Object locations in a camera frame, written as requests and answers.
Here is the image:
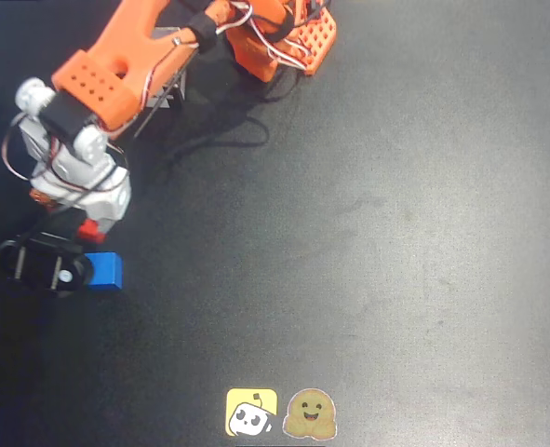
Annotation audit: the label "red cube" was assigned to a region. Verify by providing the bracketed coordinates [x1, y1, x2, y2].
[76, 219, 107, 244]

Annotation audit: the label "black table mat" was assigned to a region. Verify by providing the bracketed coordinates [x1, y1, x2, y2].
[0, 0, 550, 447]

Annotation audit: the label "dark wrist cable loop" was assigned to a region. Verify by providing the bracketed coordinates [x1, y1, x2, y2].
[2, 114, 129, 195]

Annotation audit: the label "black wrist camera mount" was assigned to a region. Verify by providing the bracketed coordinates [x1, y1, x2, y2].
[0, 211, 97, 297]

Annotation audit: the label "blue cube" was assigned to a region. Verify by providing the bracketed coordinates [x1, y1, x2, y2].
[84, 251, 124, 293]

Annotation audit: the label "white red servo wires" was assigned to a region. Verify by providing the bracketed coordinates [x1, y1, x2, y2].
[216, 0, 315, 71]

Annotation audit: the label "black cable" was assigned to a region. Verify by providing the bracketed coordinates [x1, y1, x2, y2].
[165, 69, 303, 173]

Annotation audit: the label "smiling hugging face sticker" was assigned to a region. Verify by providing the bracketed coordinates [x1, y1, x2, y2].
[282, 387, 339, 440]

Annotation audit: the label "yellow robot face sticker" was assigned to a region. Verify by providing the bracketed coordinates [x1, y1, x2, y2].
[225, 387, 278, 438]

